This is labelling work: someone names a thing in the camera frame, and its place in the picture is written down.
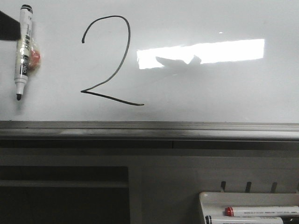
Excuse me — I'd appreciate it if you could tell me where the black capped whiteboard marker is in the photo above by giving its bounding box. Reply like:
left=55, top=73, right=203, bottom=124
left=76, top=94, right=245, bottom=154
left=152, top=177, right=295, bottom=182
left=205, top=216, right=283, bottom=224

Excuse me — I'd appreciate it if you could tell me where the red capped whiteboard marker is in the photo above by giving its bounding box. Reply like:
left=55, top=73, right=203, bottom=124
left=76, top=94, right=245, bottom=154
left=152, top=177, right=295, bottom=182
left=225, top=206, right=299, bottom=217

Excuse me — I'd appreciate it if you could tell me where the dark metal hook left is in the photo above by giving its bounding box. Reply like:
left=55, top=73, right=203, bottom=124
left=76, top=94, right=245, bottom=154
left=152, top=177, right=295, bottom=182
left=220, top=181, right=226, bottom=192

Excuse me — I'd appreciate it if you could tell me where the white black whiteboard marker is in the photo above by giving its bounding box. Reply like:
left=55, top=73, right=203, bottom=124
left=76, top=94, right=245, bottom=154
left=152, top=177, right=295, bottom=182
left=14, top=5, right=40, bottom=101

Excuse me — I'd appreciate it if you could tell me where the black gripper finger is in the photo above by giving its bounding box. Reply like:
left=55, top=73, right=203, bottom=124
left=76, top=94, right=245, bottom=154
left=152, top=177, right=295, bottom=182
left=0, top=11, right=21, bottom=41

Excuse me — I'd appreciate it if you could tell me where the white marker tray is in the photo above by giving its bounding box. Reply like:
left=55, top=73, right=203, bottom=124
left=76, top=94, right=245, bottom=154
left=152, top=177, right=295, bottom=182
left=199, top=192, right=299, bottom=224

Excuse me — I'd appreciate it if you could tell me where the white whiteboard with metal frame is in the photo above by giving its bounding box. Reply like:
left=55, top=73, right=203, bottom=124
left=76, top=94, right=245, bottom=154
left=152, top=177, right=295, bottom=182
left=0, top=0, right=299, bottom=141

